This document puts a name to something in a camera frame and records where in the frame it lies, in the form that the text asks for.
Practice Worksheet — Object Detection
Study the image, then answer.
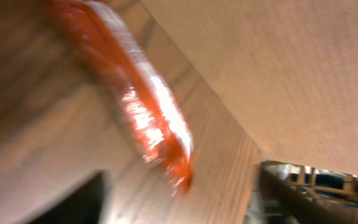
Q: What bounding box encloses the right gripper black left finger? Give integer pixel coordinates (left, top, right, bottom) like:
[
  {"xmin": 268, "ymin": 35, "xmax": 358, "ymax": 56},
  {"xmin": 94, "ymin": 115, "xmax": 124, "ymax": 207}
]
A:
[{"xmin": 27, "ymin": 171, "xmax": 106, "ymax": 224}]

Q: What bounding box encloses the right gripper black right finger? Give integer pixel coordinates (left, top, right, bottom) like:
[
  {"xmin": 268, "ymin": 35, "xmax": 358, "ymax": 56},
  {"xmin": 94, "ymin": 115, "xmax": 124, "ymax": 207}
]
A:
[{"xmin": 258, "ymin": 164, "xmax": 332, "ymax": 224}]

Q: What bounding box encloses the red chocolate bar wrapper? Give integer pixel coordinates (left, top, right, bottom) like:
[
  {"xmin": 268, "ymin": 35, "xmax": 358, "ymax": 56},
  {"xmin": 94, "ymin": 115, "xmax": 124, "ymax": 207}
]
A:
[{"xmin": 47, "ymin": 1, "xmax": 194, "ymax": 194}]

